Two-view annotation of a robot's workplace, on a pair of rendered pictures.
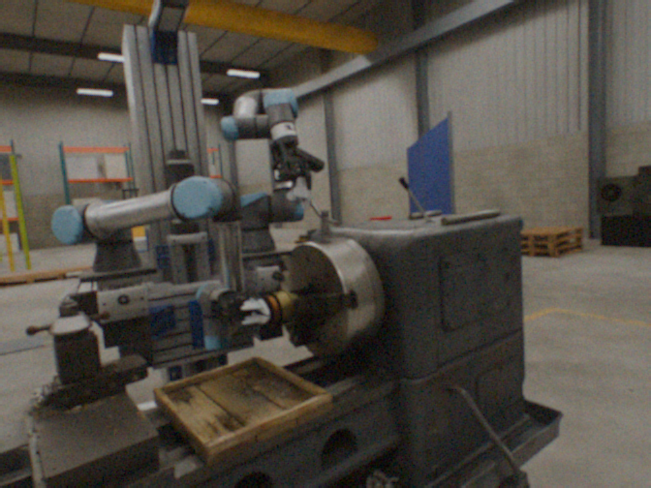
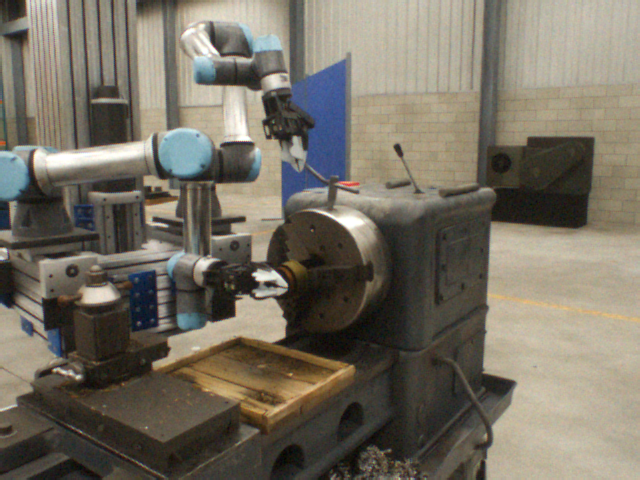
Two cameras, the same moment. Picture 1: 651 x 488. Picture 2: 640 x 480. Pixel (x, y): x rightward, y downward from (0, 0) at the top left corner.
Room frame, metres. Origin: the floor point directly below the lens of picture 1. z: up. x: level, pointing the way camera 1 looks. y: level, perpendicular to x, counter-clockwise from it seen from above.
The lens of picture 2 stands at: (-0.18, 0.45, 1.40)
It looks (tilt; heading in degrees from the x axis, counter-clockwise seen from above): 9 degrees down; 343
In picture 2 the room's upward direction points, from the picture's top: straight up
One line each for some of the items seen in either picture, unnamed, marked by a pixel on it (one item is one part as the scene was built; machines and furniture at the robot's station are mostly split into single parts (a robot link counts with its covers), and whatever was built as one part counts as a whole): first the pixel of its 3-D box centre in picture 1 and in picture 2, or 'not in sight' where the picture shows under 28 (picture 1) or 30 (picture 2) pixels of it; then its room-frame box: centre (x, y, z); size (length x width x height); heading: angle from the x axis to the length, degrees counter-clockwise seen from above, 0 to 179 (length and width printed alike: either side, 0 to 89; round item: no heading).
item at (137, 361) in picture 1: (93, 383); (115, 361); (0.90, 0.52, 0.99); 0.20 x 0.10 x 0.05; 127
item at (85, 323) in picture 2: (77, 352); (103, 326); (0.88, 0.54, 1.07); 0.07 x 0.07 x 0.10; 37
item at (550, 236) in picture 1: (546, 241); not in sight; (8.23, -4.16, 0.22); 1.25 x 0.86 x 0.44; 128
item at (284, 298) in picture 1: (280, 308); (288, 280); (1.09, 0.14, 1.08); 0.09 x 0.09 x 0.09; 37
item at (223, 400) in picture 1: (238, 398); (251, 376); (1.01, 0.24, 0.89); 0.36 x 0.30 x 0.04; 37
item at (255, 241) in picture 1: (256, 238); (198, 200); (1.71, 0.29, 1.21); 0.15 x 0.15 x 0.10
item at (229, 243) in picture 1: (230, 255); (197, 220); (1.38, 0.32, 1.19); 0.12 x 0.11 x 0.49; 77
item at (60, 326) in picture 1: (70, 322); (97, 292); (0.88, 0.54, 1.13); 0.08 x 0.08 x 0.03
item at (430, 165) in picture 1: (425, 200); (307, 157); (7.76, -1.79, 1.18); 4.12 x 0.80 x 2.35; 177
